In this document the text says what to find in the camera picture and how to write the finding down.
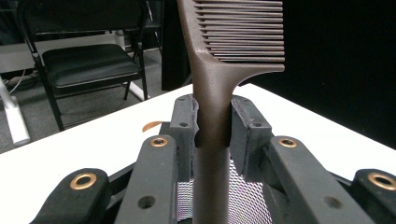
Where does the orange sticker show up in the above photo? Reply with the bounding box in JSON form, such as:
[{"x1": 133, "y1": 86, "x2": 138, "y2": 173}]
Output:
[{"x1": 141, "y1": 120, "x2": 163, "y2": 133}]

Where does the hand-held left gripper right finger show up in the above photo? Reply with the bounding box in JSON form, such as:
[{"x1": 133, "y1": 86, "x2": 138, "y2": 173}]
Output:
[{"x1": 229, "y1": 94, "x2": 275, "y2": 183}]

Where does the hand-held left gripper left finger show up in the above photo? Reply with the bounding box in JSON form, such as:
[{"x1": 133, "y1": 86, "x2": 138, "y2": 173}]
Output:
[{"x1": 168, "y1": 94, "x2": 201, "y2": 182}]

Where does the black mesh pen holder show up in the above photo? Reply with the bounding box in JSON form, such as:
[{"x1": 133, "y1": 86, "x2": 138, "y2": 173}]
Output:
[{"x1": 176, "y1": 152, "x2": 275, "y2": 224}]

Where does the black folding chair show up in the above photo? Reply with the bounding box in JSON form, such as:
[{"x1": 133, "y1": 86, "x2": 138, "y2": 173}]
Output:
[{"x1": 17, "y1": 0, "x2": 149, "y2": 133}]

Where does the white metal leg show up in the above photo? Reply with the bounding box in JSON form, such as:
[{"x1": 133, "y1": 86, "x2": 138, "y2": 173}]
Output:
[{"x1": 0, "y1": 76, "x2": 32, "y2": 147}]

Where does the brown comb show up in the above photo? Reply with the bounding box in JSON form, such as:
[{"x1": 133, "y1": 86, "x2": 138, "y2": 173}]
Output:
[{"x1": 176, "y1": 0, "x2": 286, "y2": 224}]

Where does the black partition panel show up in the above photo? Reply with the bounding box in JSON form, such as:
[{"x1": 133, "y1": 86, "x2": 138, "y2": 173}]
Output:
[{"x1": 161, "y1": 0, "x2": 192, "y2": 91}]

